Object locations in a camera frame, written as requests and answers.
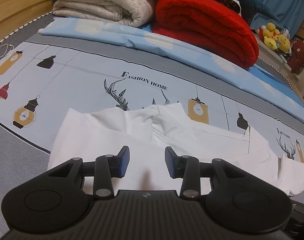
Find white long-sleeve shirt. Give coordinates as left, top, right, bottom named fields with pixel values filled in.
left=48, top=103, right=304, bottom=195

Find light blue folded sheet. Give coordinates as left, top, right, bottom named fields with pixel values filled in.
left=38, top=17, right=304, bottom=123

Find red folded blanket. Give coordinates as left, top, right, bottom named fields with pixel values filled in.
left=152, top=0, right=259, bottom=69

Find yellow plush toys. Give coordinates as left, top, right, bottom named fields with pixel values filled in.
left=255, top=22, right=290, bottom=54

